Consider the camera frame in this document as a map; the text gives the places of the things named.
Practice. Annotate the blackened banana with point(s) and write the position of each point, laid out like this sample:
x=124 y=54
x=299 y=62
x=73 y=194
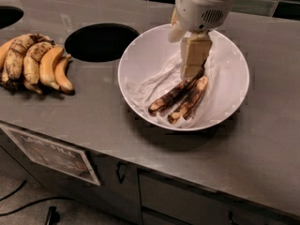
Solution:
x=194 y=96
x=163 y=103

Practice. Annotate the spotted yellow-brown banana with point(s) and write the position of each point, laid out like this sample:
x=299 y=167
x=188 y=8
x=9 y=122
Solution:
x=31 y=63

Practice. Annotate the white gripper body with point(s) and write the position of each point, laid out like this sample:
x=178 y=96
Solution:
x=200 y=11

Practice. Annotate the yellow banana far left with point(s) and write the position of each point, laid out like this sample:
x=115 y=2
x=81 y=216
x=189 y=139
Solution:
x=4 y=51

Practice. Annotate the small yellow banana right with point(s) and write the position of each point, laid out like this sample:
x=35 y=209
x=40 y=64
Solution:
x=61 y=77

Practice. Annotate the framed landfill sign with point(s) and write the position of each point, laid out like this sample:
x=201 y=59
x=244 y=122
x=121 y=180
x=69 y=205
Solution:
x=54 y=155

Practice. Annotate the black object on floor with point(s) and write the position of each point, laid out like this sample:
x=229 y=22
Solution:
x=52 y=217

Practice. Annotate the spotted brown banana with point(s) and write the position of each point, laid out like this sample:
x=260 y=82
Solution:
x=13 y=64

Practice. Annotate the white paper liner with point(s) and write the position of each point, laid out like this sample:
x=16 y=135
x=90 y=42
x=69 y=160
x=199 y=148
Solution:
x=227 y=73

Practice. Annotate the black cabinet handle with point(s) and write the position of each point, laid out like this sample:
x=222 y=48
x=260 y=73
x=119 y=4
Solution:
x=120 y=171

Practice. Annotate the grey drawer front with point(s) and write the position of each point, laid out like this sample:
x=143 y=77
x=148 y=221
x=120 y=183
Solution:
x=177 y=201

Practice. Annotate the white round bowl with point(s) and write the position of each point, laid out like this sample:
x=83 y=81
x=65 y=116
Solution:
x=153 y=42

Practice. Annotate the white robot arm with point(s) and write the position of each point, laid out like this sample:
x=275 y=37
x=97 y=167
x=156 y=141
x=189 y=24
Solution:
x=191 y=22

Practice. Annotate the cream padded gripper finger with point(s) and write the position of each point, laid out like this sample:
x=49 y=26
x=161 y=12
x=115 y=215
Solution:
x=194 y=50
x=176 y=32

